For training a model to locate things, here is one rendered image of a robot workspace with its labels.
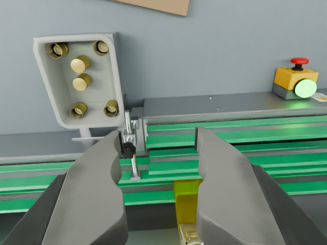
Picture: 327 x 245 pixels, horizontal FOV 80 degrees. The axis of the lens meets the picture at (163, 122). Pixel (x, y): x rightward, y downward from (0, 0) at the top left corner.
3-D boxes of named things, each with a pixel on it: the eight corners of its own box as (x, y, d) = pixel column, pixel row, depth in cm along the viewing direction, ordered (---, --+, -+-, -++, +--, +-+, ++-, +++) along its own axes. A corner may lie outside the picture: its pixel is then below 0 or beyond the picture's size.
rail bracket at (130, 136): (132, 157, 51) (126, 196, 40) (123, 97, 43) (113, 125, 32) (144, 157, 51) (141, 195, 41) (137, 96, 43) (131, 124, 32)
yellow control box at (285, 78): (270, 90, 58) (284, 100, 52) (276, 65, 55) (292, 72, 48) (293, 89, 59) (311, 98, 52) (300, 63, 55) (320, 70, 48)
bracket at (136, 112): (134, 137, 57) (131, 151, 51) (129, 107, 52) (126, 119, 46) (146, 136, 57) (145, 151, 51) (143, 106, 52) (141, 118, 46)
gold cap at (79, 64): (74, 55, 50) (68, 59, 46) (88, 54, 50) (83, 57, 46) (78, 69, 51) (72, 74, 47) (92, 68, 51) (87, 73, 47)
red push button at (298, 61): (294, 73, 50) (298, 60, 48) (284, 69, 54) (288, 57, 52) (309, 73, 50) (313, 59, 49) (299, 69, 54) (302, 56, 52)
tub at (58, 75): (71, 115, 59) (59, 130, 52) (47, 34, 48) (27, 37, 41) (129, 112, 59) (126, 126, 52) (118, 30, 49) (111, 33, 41)
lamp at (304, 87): (291, 95, 51) (298, 99, 49) (296, 78, 49) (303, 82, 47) (307, 94, 51) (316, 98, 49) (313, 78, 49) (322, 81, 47)
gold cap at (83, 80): (76, 73, 52) (70, 78, 48) (89, 72, 52) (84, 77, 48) (80, 86, 53) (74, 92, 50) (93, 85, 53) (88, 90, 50)
